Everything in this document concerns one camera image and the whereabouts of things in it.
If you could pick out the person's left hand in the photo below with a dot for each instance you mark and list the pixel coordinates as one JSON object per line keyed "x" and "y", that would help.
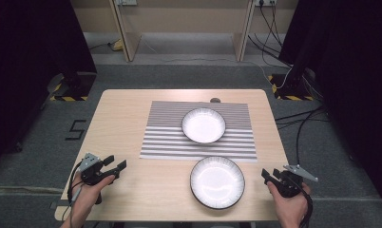
{"x": 86, "y": 198}

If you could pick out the grey white striped placemat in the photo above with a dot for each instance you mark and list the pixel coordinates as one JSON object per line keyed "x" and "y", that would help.
{"x": 163, "y": 139}

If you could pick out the white plate with dark rim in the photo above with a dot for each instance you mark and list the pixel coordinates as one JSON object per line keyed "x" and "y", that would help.
{"x": 217, "y": 183}
{"x": 203, "y": 126}

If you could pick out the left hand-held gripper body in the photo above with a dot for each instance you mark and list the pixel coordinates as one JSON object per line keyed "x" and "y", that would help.
{"x": 94, "y": 174}

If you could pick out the grey tape piece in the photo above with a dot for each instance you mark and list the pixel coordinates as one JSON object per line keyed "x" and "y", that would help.
{"x": 57, "y": 204}

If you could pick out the hazard-striped stand base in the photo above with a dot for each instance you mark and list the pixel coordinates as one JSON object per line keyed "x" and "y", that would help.
{"x": 70, "y": 90}
{"x": 290, "y": 90}

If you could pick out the person's right hand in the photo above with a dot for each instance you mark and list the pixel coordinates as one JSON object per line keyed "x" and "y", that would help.
{"x": 290, "y": 212}

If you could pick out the wall power socket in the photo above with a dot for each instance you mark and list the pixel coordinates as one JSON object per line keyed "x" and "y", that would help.
{"x": 125, "y": 2}
{"x": 265, "y": 2}

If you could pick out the yellow floor object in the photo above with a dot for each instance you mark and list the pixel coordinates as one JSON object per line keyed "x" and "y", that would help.
{"x": 118, "y": 46}

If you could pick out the wooden desk side panel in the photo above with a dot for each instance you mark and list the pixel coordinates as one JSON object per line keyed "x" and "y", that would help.
{"x": 243, "y": 34}
{"x": 127, "y": 34}

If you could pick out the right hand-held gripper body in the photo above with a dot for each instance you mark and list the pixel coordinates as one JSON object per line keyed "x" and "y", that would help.
{"x": 289, "y": 186}

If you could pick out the black curtain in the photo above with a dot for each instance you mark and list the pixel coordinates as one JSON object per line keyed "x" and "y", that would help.
{"x": 27, "y": 63}
{"x": 353, "y": 79}

